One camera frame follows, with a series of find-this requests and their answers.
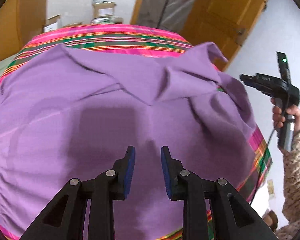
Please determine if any purple fleece garment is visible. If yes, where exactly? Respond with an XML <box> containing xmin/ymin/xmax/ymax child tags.
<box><xmin>0</xmin><ymin>41</ymin><xmax>257</xmax><ymax>240</ymax></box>

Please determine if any patterned right sleeve forearm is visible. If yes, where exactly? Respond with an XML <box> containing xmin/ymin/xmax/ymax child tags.
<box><xmin>276</xmin><ymin>132</ymin><xmax>300</xmax><ymax>239</ymax></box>

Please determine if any wooden door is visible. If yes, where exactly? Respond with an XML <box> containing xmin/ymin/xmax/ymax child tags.
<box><xmin>180</xmin><ymin>0</ymin><xmax>267</xmax><ymax>61</ymax></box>

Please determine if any grey door curtain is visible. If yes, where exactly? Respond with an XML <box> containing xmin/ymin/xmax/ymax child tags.
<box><xmin>136</xmin><ymin>0</ymin><xmax>196</xmax><ymax>33</ymax></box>

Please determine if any pink plaid bed sheet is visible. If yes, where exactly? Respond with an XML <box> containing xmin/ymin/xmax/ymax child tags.
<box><xmin>0</xmin><ymin>24</ymin><xmax>273</xmax><ymax>240</ymax></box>

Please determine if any white open box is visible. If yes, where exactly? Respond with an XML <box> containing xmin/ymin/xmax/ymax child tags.
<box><xmin>43</xmin><ymin>15</ymin><xmax>62</xmax><ymax>33</ymax></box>

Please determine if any cardboard box with label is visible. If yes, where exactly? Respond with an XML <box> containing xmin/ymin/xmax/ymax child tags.
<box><xmin>91</xmin><ymin>0</ymin><xmax>116</xmax><ymax>18</ymax></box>

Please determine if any wooden wardrobe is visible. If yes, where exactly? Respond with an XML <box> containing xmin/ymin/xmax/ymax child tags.
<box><xmin>0</xmin><ymin>0</ymin><xmax>47</xmax><ymax>61</ymax></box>

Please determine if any black cable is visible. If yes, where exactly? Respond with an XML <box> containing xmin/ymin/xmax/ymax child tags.
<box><xmin>248</xmin><ymin>93</ymin><xmax>291</xmax><ymax>205</ymax></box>

